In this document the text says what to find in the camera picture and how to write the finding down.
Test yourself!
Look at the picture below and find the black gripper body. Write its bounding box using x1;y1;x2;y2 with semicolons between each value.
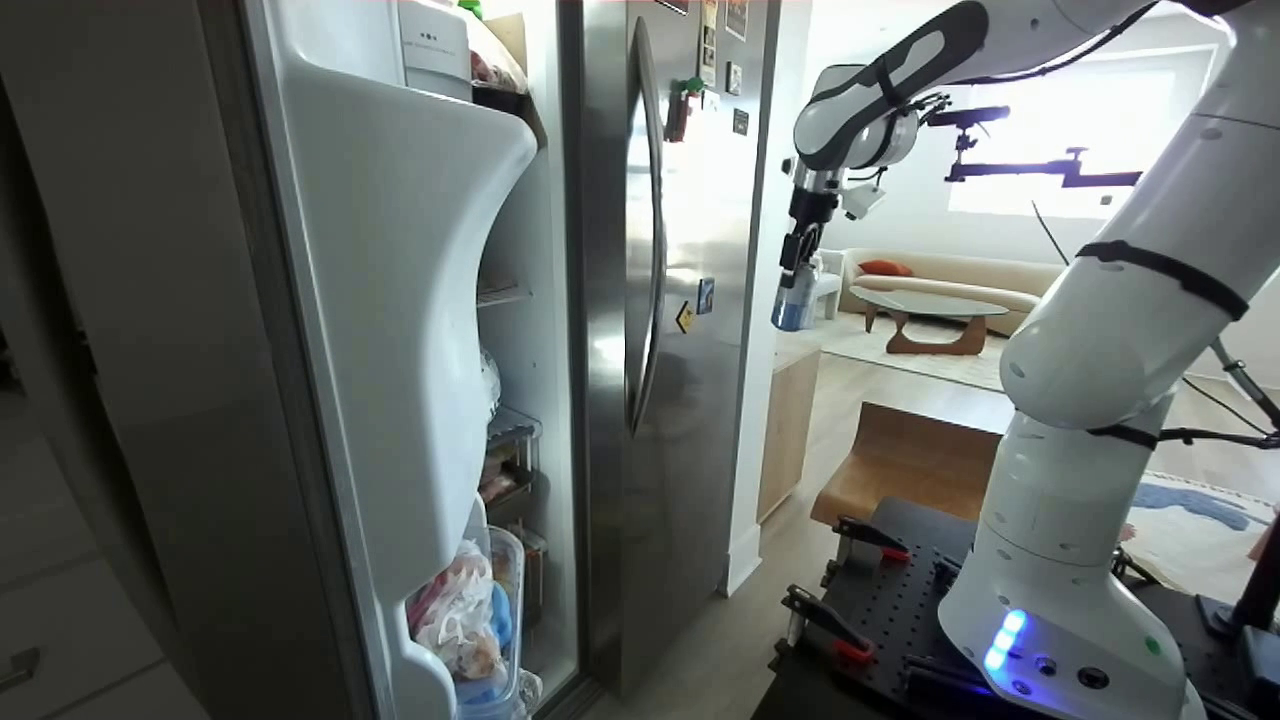
783;183;840;257

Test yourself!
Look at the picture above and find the small blue-capped bottle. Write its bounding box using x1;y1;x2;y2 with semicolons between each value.
772;259;819;336

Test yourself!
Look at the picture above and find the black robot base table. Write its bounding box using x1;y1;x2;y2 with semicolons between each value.
751;490;1280;720

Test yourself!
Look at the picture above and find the stainless steel fridge door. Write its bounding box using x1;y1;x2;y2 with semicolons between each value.
557;0;783;695

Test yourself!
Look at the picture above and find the carrot fridge magnet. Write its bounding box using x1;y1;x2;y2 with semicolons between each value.
659;72;709;143

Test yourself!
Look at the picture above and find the white armchair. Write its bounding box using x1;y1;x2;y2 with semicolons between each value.
808;249;853;329

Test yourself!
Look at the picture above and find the wooden glass coffee table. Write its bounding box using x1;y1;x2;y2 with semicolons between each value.
853;280;1012;361

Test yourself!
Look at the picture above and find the wooden cabinet side panel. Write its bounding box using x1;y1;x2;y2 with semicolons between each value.
754;346;823;522

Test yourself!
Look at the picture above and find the photo strip magnet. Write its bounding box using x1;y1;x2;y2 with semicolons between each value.
694;10;718;96

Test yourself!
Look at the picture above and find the ice cream tub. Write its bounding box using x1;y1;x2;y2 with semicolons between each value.
396;0;473;105
462;10;530;96

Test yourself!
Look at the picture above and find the white-lined freezer door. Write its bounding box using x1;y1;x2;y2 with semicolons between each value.
0;0;552;720

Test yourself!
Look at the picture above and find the frozen food bag blue seal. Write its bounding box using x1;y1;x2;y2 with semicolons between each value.
404;536;521;690

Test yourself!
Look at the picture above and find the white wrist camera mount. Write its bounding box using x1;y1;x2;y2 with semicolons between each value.
835;158;896;229

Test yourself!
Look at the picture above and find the steel fridge door handle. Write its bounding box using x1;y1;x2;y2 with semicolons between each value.
619;17;671;430

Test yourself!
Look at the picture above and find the black camera stand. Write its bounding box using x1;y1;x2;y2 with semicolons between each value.
923;99;1146;191

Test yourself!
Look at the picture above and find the red-handled black clamp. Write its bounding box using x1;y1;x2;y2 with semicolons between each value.
832;517;914;569
781;581;884;672

